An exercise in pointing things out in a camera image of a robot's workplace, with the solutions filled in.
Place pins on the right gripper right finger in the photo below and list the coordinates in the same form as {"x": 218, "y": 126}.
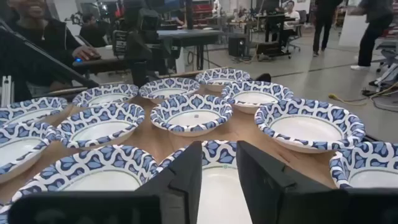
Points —
{"x": 267, "y": 186}

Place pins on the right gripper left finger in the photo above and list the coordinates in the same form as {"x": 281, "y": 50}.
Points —
{"x": 180, "y": 186}

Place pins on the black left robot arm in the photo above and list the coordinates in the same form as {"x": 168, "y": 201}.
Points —
{"x": 138, "y": 46}

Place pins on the black rolling cart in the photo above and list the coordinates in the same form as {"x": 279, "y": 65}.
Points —
{"x": 273, "y": 48}

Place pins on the grey computer desk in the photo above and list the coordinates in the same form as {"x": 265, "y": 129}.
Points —
{"x": 105, "y": 63}

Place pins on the black work table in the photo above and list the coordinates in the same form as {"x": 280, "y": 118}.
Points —
{"x": 189, "y": 35}

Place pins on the person's hand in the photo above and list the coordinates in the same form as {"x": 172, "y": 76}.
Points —
{"x": 88, "y": 53}

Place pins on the black computer mouse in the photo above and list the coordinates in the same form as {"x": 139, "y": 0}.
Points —
{"x": 79, "y": 59}

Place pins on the person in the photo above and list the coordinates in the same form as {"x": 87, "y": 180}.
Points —
{"x": 323, "y": 25}
{"x": 290, "y": 18}
{"x": 46, "y": 37}
{"x": 91, "y": 34}
{"x": 373, "y": 31}

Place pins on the grey office chair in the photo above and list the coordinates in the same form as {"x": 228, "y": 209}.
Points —
{"x": 301, "y": 18}

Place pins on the white board panel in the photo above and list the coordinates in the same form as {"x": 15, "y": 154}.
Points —
{"x": 351, "y": 32}

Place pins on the silver aluminium extrusion post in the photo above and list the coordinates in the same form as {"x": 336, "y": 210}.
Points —
{"x": 7, "y": 90}

